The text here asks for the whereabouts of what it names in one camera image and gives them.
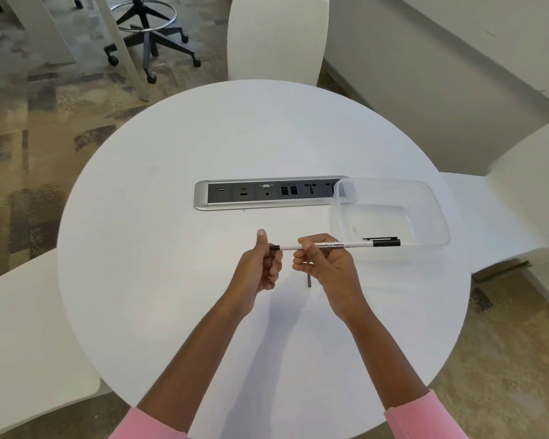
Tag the person's right hand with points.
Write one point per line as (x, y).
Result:
(336, 274)

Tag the person's left hand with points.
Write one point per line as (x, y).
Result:
(249, 274)

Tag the person's left thumb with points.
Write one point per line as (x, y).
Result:
(261, 242)

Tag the person's right thumb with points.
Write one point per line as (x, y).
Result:
(312, 252)

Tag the white pen with black ends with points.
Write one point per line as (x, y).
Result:
(354, 245)

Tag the person's left forearm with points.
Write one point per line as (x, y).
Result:
(201, 352)

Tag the person's right forearm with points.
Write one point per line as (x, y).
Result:
(379, 361)

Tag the silver table socket panel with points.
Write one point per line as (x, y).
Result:
(256, 192)

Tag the clear plastic container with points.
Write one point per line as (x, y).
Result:
(432, 214)

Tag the pink knit sleeve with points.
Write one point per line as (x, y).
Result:
(425, 418)
(153, 427)

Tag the white moulded chair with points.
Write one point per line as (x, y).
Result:
(277, 36)
(27, 352)
(517, 196)

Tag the black swivel stool base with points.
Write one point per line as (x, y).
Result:
(148, 34)

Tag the white desk leg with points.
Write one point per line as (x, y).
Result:
(123, 45)

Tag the white desk side panel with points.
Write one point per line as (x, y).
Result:
(45, 27)

